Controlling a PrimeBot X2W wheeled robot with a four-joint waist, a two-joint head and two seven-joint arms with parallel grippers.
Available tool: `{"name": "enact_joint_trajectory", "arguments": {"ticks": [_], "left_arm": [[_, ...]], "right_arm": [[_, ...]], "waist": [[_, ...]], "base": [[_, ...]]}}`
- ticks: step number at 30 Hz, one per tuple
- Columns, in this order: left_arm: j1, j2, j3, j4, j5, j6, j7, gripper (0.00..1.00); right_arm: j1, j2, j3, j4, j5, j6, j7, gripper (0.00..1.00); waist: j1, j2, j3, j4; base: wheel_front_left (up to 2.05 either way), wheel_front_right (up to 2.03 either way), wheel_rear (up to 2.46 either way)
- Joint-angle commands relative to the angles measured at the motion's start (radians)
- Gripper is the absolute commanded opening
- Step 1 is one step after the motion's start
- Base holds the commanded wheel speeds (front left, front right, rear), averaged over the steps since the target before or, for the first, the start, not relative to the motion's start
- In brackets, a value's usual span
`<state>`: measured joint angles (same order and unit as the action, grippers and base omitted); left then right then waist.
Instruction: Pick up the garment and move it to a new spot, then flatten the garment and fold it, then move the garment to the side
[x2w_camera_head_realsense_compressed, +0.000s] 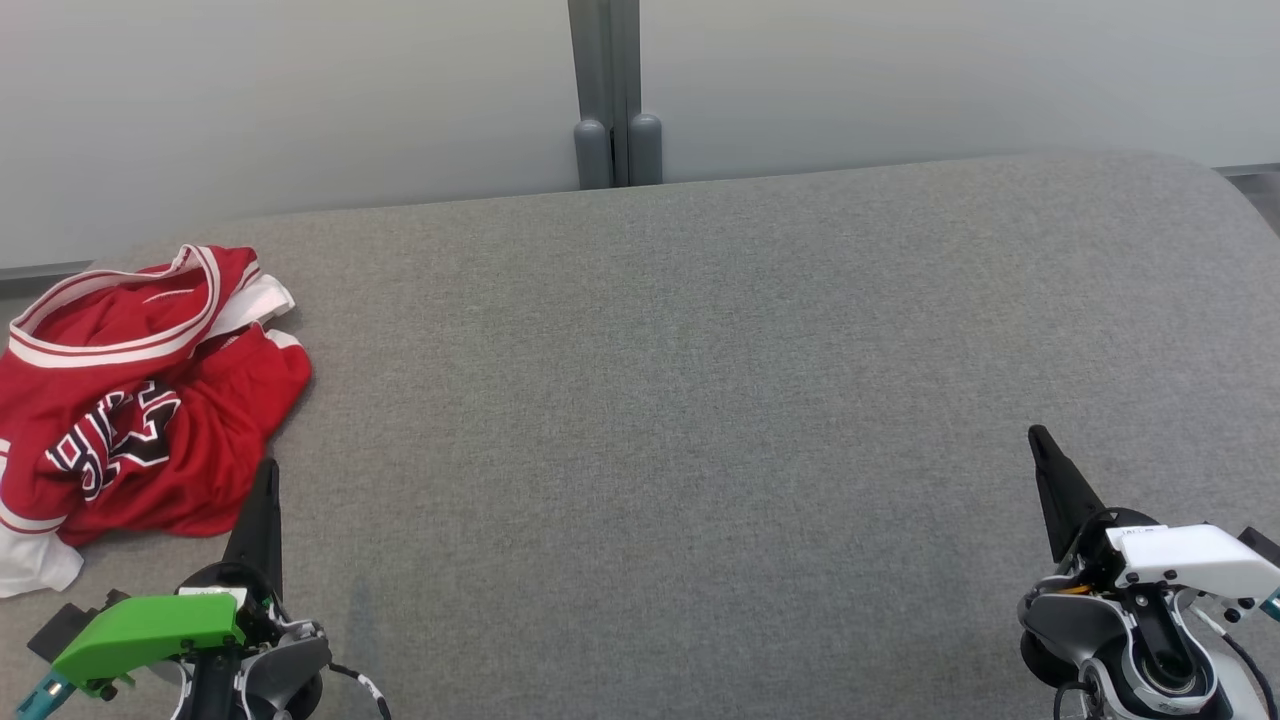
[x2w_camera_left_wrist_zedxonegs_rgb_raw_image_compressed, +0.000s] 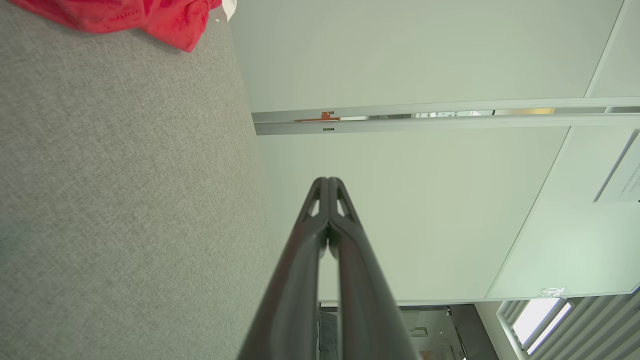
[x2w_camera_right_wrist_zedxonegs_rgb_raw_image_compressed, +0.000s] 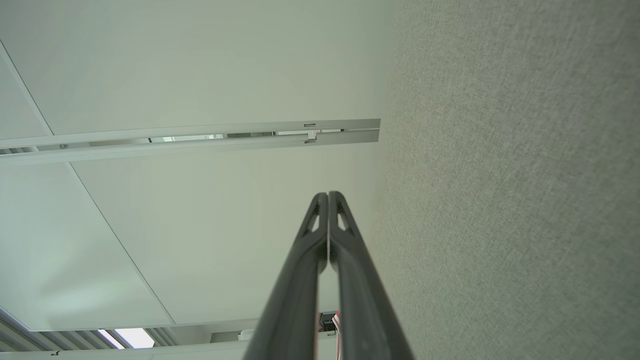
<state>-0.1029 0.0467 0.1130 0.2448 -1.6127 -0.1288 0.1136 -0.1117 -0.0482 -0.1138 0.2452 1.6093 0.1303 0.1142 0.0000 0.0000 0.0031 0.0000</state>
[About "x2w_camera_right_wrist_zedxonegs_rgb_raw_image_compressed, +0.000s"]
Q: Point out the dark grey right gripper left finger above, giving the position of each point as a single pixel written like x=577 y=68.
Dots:
x=295 y=280

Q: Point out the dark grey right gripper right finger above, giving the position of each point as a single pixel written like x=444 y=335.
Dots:
x=360 y=290

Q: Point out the bright ceiling light panel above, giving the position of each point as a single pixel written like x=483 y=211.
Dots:
x=135 y=337

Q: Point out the grey aluminium frame post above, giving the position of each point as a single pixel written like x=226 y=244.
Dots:
x=350 y=136

